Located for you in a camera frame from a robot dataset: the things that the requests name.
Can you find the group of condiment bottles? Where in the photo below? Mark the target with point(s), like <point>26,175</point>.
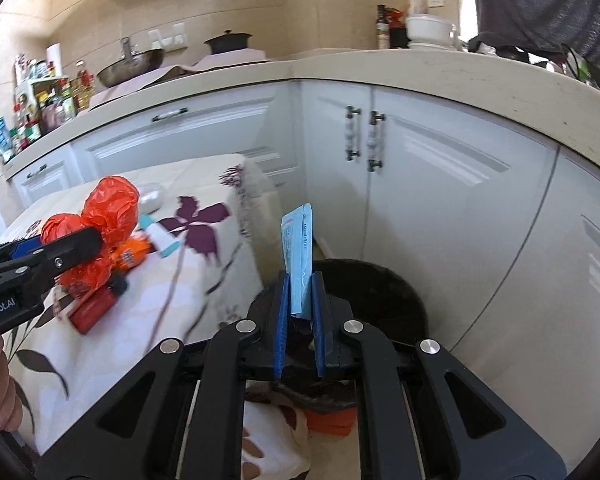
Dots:
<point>50,105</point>

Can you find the white lidded bowl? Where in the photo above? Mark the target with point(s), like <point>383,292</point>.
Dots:
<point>430,27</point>

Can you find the black pot with lid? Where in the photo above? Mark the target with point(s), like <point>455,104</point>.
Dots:
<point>227,42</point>

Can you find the pale pink stove cover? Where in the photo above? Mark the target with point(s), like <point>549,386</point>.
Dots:
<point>145,85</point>

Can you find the orange snack packet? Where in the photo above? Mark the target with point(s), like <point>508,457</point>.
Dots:
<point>132,252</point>

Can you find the white crumpled cloth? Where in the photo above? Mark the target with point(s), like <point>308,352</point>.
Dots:
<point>485,48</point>

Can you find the red box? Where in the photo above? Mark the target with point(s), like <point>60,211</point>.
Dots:
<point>92,310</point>

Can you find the paper towel roll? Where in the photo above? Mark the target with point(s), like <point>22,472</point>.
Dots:
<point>54,60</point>

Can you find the black cap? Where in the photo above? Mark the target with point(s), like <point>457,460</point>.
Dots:
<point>118,285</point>

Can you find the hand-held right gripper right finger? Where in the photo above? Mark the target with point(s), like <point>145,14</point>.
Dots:
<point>319,330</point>

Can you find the light blue packet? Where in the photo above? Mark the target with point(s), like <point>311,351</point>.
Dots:
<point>297,255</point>

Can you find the white tube with teal cap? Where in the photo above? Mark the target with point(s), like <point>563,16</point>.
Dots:
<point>157,237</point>

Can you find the white kitchen cabinet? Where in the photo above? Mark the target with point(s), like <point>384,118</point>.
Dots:
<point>430,200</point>

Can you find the clear plastic wrap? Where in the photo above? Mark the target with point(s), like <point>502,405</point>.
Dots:
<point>150,197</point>

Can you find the white plastic bag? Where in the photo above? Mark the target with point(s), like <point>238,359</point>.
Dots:
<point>418,4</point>

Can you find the green packet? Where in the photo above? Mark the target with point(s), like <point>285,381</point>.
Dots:
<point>587,70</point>

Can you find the metal wok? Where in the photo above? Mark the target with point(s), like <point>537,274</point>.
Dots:
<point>130,67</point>

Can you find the blue white snack bag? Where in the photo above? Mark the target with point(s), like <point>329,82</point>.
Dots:
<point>0,140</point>

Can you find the beige stone countertop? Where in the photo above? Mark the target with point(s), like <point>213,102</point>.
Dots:
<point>480,80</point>

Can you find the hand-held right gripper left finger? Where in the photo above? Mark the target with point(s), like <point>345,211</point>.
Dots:
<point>281,325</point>

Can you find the dark grey cloth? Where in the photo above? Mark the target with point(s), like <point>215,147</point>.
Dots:
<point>540,5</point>

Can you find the red packets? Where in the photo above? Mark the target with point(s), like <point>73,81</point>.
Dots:
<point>396,27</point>

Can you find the floral tablecloth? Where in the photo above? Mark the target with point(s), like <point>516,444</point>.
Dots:
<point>145,320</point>

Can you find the dark glass oil bottle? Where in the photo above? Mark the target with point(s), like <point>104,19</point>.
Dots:
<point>382,30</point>

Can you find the orange plastic bag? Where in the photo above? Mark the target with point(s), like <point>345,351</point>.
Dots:
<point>110,205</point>

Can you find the orange plastic item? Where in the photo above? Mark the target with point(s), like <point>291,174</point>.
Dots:
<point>330,417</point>

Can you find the black trash bin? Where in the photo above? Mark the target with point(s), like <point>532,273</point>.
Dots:
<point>380,300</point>

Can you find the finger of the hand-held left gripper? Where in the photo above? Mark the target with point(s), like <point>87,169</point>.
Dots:
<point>75,250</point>
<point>29,246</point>

